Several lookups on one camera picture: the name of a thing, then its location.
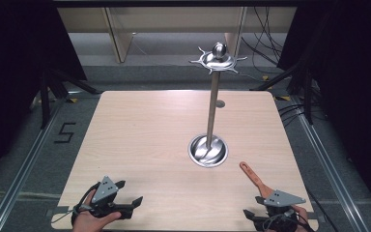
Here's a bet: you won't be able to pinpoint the grey metal floor rail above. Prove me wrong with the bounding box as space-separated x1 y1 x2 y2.
292 96 366 232
0 98 66 232

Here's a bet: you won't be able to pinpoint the black floor cables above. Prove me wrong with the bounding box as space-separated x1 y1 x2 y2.
277 101 307 128

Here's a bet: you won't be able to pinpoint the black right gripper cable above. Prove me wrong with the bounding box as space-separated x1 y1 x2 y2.
303 188 332 232

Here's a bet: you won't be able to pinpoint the hanging black cable bundle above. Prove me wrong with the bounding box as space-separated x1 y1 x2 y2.
241 6 285 66

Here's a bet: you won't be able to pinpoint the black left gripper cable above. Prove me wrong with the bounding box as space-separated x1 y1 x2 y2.
71 182 101 226

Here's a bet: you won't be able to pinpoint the steel utensil hook stand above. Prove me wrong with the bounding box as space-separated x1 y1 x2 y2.
187 42 248 169

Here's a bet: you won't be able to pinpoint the person's right hand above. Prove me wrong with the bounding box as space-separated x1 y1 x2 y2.
291 205 310 232

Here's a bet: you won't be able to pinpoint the black curtain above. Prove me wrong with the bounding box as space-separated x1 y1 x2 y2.
275 0 371 221
0 0 89 189

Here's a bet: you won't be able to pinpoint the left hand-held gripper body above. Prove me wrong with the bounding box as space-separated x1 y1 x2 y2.
90 175 133 220

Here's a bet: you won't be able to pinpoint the orange wooden spatula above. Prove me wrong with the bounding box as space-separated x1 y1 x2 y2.
239 160 274 199

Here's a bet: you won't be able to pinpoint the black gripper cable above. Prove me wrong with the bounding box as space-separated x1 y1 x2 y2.
71 182 101 226
303 188 332 232

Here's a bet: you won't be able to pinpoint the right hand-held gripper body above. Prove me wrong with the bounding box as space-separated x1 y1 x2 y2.
258 189 307 232

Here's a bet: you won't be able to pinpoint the person's left hand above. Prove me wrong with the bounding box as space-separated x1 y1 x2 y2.
71 189 123 232

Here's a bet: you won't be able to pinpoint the black tripod stand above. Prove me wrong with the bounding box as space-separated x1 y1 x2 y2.
39 66 101 131
250 59 316 126

